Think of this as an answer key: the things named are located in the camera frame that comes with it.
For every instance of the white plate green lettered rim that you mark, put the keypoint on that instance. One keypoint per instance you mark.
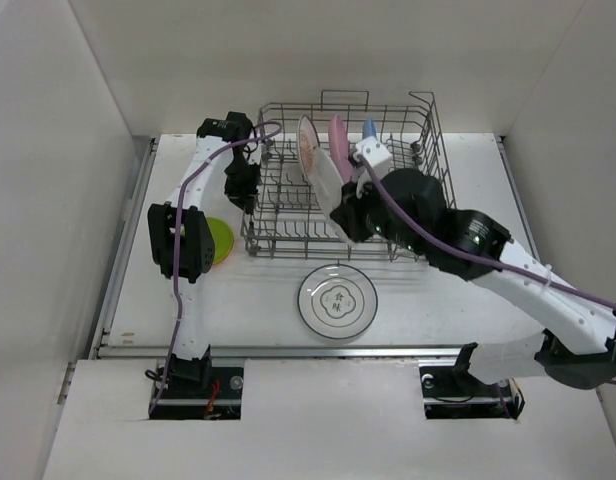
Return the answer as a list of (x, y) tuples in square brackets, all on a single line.
[(327, 184)]

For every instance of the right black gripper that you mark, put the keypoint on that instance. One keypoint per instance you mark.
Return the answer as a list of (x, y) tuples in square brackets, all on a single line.
[(348, 211)]

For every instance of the grey wire dish rack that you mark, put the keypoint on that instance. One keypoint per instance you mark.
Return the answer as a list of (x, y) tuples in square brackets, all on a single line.
[(286, 222)]

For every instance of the white plate blue line pattern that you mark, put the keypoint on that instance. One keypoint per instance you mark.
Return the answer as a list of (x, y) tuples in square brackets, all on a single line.
[(337, 302)]

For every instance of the orange plastic plate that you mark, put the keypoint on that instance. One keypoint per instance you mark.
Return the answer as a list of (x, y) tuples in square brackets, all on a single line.
[(222, 261)]

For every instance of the blue plastic plate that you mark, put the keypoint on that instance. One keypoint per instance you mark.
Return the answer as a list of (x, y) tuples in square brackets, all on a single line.
[(369, 129)]

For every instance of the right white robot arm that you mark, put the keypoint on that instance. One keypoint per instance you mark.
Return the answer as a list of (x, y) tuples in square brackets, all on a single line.
[(577, 344)]

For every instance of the lime green plastic plate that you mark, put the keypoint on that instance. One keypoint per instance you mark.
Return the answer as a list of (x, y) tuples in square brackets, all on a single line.
[(223, 239)]

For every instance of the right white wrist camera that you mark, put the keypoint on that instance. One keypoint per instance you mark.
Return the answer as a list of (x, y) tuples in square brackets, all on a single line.
[(370, 151)]

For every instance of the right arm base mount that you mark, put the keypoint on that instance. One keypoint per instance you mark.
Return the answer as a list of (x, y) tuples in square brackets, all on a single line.
[(450, 394)]

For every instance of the white plate red pattern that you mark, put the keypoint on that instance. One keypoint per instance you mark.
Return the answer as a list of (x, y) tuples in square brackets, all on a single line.
[(307, 143)]

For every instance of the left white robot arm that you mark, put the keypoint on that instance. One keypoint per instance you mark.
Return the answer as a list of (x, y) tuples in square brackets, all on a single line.
[(181, 241)]

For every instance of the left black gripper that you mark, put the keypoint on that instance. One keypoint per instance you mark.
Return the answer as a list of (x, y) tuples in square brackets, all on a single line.
[(244, 197)]

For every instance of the pink plastic plate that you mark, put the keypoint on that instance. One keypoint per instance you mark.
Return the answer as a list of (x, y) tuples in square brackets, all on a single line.
[(339, 148)]

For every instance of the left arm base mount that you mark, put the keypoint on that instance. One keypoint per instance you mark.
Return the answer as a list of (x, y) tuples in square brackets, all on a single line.
[(197, 389)]

